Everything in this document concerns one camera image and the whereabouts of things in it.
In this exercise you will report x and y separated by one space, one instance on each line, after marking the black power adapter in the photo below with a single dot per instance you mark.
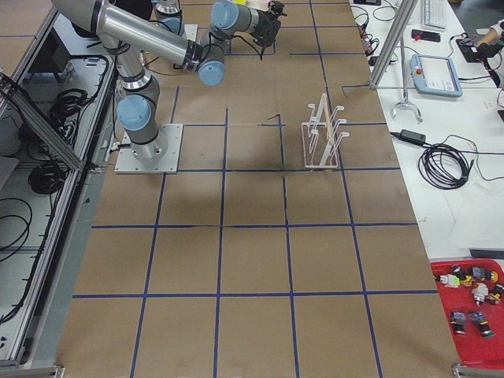
411 137

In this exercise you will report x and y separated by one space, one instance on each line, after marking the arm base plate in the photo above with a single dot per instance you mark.
160 156

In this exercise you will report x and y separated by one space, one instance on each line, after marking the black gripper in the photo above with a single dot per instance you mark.
271 26

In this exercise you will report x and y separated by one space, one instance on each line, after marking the robot teach pendant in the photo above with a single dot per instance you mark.
435 76

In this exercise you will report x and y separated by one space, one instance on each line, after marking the aluminium frame post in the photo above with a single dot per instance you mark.
395 33

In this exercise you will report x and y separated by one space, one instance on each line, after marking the white wire cup rack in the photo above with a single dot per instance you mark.
321 137

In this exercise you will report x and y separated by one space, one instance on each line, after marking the red parts tray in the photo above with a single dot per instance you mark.
471 292

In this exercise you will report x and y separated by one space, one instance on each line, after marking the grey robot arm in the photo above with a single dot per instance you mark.
123 34
228 18

